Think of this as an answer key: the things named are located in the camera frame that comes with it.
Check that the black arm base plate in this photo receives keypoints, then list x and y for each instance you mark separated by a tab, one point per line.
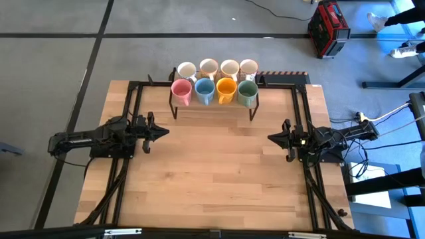
99	153
327	159

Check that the person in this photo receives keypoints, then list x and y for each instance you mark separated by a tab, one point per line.
376	21

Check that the grey chair leg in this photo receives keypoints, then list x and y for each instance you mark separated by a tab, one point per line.
10	149

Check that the white power plug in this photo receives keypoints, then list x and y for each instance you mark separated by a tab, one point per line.
361	117

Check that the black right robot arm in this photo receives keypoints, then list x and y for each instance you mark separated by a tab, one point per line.
352	132

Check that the orange faceted mug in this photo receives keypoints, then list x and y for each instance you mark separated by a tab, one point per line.
226	87

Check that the wooden shelf riser black legs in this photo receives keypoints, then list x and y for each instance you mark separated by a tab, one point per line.
219	107

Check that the pale metal desk frame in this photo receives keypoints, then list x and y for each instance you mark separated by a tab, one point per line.
382	36

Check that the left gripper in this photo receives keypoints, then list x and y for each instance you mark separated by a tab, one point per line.
144	132

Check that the black camera mounting rail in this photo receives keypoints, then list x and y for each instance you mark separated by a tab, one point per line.
50	234

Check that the silver metal bracket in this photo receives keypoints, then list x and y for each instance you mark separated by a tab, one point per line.
307	235
123	231

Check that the pink faceted mug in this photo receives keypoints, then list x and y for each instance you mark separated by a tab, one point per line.
181	89

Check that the red and black toolbox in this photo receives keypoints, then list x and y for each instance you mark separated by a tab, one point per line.
327	33

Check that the black aluminium table frame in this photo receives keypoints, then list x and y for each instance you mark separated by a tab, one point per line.
134	84

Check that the black desk leg frame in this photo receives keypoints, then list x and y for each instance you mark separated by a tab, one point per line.
378	84

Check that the black metal beam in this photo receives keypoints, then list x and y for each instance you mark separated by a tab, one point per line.
382	183

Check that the red fern pattern mug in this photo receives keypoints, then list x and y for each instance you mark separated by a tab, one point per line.
230	67

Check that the brown patterned mug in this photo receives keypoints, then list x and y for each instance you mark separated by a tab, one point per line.
249	66

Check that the yellow checkered mug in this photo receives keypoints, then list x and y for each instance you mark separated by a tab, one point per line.
209	66

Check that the green faceted mug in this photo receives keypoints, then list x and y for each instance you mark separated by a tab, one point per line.
247	89

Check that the white floor panel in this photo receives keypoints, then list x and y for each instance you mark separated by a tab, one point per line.
372	199

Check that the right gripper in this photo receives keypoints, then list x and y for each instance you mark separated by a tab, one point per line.
297	141

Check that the small black knob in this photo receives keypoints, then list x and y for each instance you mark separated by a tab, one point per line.
342	212

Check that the light blue faceted mug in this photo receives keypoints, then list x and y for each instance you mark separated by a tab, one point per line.
204	88

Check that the navy geometric pattern mug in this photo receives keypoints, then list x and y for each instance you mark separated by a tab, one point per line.
186	69

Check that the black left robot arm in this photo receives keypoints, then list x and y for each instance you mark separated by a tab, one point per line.
76	141

